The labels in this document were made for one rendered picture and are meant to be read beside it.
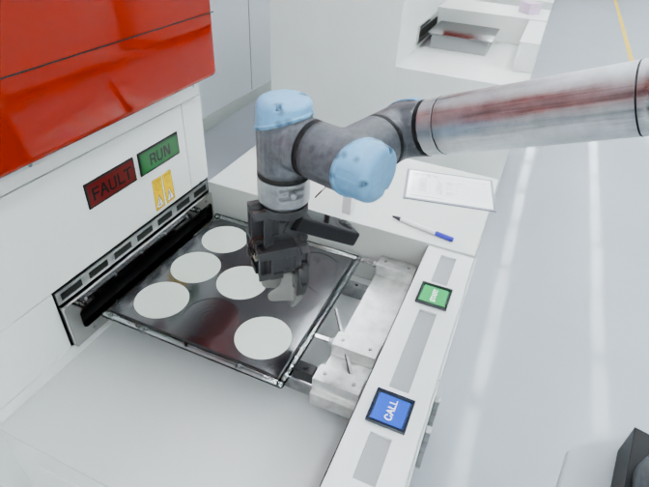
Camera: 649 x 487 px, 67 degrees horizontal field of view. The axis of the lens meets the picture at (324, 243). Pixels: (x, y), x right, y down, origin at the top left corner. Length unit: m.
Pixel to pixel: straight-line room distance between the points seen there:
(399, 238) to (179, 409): 0.53
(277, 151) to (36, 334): 0.53
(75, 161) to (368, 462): 0.63
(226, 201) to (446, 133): 0.68
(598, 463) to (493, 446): 0.99
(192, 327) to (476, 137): 0.58
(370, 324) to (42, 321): 0.56
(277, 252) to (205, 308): 0.27
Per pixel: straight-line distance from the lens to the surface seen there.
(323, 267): 1.03
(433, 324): 0.86
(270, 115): 0.63
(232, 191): 1.17
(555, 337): 2.39
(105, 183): 0.94
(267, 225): 0.71
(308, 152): 0.60
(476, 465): 1.88
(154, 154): 1.02
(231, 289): 0.98
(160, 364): 0.98
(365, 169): 0.56
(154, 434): 0.89
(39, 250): 0.89
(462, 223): 1.11
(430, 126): 0.64
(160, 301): 0.98
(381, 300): 1.00
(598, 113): 0.57
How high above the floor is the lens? 1.55
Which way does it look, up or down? 37 degrees down
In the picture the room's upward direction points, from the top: 3 degrees clockwise
